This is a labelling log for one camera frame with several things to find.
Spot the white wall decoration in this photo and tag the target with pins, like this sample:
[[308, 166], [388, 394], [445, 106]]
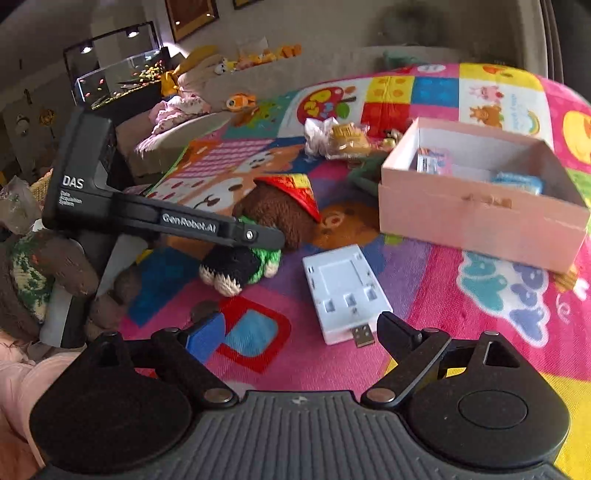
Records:
[[22, 124]]

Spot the cream rabbit plush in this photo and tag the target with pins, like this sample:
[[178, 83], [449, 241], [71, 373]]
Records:
[[198, 83]]

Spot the yellow wall decoration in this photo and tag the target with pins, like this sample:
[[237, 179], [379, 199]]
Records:
[[47, 116]]

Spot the grey fluffy round plush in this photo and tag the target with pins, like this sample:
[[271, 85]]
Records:
[[413, 25]]

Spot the brown knitted plush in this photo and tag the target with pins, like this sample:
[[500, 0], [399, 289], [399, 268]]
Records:
[[51, 263]]

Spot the clear plastic bag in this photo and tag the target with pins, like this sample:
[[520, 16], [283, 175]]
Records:
[[16, 203]]

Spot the yellow plush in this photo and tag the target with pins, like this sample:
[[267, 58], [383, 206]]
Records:
[[201, 57]]

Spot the framed red picture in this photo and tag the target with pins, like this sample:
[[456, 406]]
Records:
[[191, 18], [247, 2]]

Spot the black green knitted toy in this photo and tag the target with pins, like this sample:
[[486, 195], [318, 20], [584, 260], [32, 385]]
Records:
[[235, 272]]

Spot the teal cloth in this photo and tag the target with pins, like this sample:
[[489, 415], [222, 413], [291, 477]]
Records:
[[401, 59]]

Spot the pink fluffy cloth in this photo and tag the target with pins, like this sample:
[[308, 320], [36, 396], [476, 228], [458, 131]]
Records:
[[178, 110]]

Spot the pink white small packet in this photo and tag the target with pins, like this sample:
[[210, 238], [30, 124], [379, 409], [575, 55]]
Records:
[[431, 161]]

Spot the row of orange yellow plushes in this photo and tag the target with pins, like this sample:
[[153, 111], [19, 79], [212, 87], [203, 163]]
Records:
[[272, 55]]

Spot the packaged yellow bun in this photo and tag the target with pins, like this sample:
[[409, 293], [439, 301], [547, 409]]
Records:
[[344, 138]]

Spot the blue packet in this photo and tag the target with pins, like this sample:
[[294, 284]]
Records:
[[517, 182]]

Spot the grey sofa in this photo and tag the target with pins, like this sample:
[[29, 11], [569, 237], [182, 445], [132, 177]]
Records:
[[351, 37]]

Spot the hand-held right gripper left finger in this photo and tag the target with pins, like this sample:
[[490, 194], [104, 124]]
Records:
[[205, 333]]

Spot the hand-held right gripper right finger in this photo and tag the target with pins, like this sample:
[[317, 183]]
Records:
[[398, 333]]

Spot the orange fish toy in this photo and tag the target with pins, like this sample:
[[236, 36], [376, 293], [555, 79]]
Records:
[[240, 101]]

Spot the colourful cartoon play mat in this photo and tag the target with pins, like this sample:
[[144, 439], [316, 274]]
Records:
[[438, 314]]

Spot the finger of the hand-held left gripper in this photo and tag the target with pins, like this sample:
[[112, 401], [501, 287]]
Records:
[[258, 236]]

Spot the brown plush with red hat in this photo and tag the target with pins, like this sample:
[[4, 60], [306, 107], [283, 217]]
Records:
[[281, 212]]

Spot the dark green toy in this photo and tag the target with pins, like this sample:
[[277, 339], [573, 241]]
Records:
[[367, 175]]

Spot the person's pink clothing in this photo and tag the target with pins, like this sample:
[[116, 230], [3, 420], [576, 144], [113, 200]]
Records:
[[23, 397]]

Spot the glass aquarium tank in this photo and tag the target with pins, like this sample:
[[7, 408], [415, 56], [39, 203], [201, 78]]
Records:
[[115, 74]]

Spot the pink cardboard box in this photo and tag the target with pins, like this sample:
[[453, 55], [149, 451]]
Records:
[[480, 226]]

